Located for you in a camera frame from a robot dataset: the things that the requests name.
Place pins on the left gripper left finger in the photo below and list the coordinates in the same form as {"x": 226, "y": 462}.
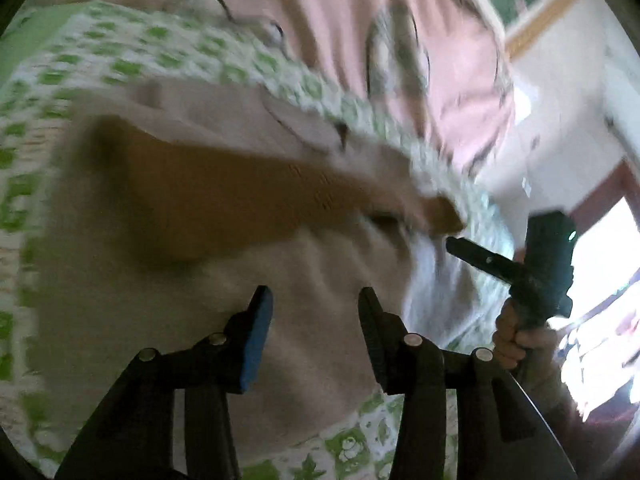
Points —
{"x": 167, "y": 416}

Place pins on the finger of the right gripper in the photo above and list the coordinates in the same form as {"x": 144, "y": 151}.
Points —
{"x": 483, "y": 260}

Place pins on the beige knit sweater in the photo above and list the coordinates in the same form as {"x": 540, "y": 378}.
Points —
{"x": 175, "y": 199}

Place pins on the person right hand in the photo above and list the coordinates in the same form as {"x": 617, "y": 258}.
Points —
{"x": 531, "y": 356}

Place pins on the pink heart print duvet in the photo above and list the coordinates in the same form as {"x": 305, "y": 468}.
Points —
{"x": 439, "y": 66}

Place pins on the green white patterned quilt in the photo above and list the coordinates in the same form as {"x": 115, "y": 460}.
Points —
{"x": 47, "y": 56}

